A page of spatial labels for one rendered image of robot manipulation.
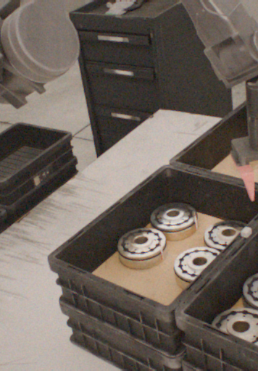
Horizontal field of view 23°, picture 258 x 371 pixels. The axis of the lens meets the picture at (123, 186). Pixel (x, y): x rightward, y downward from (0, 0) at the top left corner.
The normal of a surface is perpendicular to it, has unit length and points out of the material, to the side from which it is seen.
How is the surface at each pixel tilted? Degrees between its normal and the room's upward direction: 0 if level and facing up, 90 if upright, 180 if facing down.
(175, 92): 90
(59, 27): 61
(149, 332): 89
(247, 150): 1
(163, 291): 0
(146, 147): 0
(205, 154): 90
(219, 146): 90
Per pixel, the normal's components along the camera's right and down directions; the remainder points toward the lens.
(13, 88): -0.06, 0.94
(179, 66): 0.81, 0.20
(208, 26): -0.50, 0.61
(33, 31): 0.63, -0.24
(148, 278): -0.15, -0.84
